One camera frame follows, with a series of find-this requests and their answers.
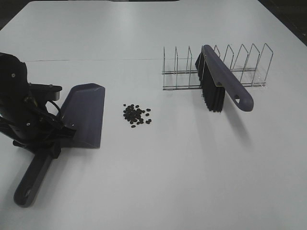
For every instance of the purple brush black bristles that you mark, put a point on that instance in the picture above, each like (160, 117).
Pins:
(216, 80)

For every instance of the purple plastic dustpan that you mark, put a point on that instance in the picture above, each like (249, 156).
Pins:
(82, 110)

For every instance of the pile of coffee beans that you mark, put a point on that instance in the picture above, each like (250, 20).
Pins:
(135, 115)

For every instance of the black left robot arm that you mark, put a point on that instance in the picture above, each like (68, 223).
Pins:
(13, 77)

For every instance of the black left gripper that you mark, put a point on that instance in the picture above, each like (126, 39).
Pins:
(33, 126)

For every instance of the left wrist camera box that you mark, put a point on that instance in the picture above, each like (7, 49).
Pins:
(43, 93)

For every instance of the chrome wire dish rack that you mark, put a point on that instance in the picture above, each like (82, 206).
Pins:
(250, 65)

